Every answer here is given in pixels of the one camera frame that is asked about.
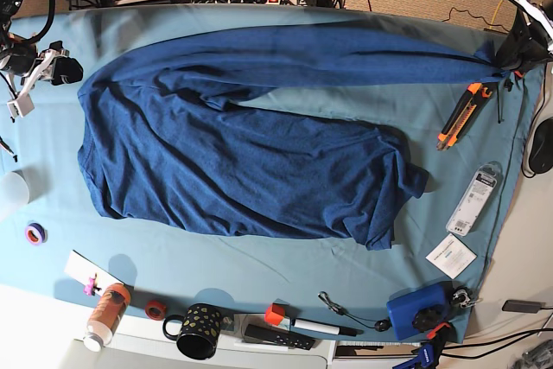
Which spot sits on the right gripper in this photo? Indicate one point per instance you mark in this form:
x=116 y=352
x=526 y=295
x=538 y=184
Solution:
x=53 y=65

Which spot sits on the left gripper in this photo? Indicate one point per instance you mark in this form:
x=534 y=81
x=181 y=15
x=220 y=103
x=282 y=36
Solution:
x=528 y=40

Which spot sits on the blue t-shirt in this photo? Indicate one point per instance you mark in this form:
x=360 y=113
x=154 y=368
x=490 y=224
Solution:
x=169 y=135

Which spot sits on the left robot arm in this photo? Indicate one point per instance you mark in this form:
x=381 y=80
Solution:
x=547 y=6

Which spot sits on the orange black utility knife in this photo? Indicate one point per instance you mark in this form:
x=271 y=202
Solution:
x=468 y=106

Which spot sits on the teal table cloth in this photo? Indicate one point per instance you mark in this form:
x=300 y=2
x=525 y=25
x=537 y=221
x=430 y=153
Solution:
x=248 y=273

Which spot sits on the black computer mouse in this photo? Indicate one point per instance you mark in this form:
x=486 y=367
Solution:
x=541 y=155

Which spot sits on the translucent plastic cup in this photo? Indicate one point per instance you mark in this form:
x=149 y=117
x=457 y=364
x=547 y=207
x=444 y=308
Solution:
x=14 y=194

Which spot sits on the clear plastic blister pack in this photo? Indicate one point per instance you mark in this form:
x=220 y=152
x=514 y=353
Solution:
x=474 y=199

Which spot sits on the purple tape roll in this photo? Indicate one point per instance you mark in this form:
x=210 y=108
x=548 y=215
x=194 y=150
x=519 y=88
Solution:
x=35 y=234

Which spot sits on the white paper leaflet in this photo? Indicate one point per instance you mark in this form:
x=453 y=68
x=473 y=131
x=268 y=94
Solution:
x=451 y=257

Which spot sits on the pink clip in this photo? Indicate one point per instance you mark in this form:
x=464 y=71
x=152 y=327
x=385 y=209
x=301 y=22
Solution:
x=91 y=288

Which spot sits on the orange bottle white cap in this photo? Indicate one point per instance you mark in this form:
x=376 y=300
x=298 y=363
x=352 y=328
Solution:
x=105 y=318

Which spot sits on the black adapter right edge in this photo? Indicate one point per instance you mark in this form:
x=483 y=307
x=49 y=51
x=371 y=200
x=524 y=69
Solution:
x=522 y=306

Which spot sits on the orange tape roll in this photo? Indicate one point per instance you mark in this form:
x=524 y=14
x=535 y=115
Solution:
x=155 y=310

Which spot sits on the blue box with knob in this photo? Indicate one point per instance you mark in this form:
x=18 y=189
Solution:
x=421 y=310

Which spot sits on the black yellow-dotted mug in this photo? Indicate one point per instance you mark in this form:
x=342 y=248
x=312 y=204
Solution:
x=199 y=332

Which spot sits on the blue clamp bottom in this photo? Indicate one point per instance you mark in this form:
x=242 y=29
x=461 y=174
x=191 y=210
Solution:
x=429 y=353

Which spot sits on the orange cube block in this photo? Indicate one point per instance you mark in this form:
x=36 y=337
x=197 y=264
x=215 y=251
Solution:
x=275 y=315

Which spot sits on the black dotted remote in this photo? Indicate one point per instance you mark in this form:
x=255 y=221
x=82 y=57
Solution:
x=280 y=338

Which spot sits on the black marker pen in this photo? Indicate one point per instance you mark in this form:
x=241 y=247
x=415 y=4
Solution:
x=324 y=328

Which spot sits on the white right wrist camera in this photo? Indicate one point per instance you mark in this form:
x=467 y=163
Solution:
x=21 y=106

